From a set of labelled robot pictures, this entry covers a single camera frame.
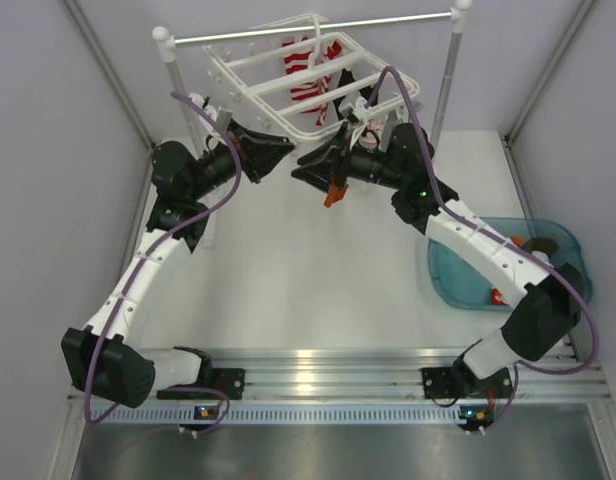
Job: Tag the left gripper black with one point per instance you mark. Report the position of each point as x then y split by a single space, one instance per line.
260 158

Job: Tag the black sock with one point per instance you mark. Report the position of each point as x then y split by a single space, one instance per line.
346 78

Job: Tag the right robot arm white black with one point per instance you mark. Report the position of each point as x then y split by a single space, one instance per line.
545 301

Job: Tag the aluminium mounting rail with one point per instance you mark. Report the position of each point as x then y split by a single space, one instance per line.
380 376

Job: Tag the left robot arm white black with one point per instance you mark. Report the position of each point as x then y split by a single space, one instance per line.
103 358

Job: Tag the silver metal clothes rack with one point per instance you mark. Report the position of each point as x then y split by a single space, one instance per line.
322 89

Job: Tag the white sock red trim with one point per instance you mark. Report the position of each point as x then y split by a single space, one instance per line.
372 136

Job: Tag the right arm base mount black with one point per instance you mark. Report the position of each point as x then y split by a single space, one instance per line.
446 385

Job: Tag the brown sock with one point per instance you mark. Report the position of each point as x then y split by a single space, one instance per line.
545 245

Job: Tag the white plastic sock hanger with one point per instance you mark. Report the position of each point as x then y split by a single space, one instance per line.
270 83

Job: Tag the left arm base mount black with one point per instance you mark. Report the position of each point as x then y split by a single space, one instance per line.
230 381

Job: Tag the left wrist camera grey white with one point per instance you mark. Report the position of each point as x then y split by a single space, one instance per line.
219 114

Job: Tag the orange sock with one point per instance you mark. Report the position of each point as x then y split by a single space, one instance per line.
497 298
335 194

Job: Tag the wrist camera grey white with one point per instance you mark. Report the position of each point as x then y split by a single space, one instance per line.
219 114
357 115

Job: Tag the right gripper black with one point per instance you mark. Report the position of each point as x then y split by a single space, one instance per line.
319 166

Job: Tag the slotted grey cable duct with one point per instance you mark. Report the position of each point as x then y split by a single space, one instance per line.
289 414

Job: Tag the blue plastic basin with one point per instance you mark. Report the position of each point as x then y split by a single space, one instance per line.
461 286

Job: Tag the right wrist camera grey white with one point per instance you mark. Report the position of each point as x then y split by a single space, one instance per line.
357 115

